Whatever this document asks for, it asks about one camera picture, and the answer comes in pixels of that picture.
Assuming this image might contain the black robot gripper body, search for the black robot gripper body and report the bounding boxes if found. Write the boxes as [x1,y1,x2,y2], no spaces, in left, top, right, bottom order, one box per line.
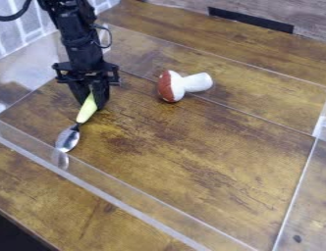
[51,38,120,84]

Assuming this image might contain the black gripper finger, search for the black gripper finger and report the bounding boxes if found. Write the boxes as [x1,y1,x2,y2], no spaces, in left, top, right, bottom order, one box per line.
[67,81,92,104]
[93,79,109,110]

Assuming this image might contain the green handled metal spoon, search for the green handled metal spoon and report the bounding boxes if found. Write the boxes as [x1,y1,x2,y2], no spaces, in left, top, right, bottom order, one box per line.
[55,94,98,152]

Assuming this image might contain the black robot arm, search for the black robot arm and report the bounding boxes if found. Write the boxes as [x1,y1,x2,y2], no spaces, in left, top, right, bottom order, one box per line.
[38,0,120,110]

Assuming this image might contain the red white toy mushroom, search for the red white toy mushroom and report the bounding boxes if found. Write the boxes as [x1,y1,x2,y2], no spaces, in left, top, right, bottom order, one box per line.
[157,70,213,103]

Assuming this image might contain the black strip on table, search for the black strip on table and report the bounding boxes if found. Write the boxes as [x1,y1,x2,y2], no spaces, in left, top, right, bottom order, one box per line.
[208,7,294,33]

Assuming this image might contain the clear acrylic front barrier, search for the clear acrylic front barrier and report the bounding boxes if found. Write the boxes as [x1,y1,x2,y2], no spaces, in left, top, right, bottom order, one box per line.
[0,121,258,251]

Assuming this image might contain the clear acrylic barrier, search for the clear acrylic barrier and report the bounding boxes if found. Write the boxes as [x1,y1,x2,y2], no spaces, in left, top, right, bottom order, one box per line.
[0,121,258,251]
[272,103,326,251]

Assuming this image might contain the clear acrylic right barrier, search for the clear acrylic right barrier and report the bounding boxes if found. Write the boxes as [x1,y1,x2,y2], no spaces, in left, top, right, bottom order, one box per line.
[272,103,326,251]

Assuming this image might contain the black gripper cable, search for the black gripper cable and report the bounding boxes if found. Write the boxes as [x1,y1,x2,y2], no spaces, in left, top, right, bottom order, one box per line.
[0,0,113,50]

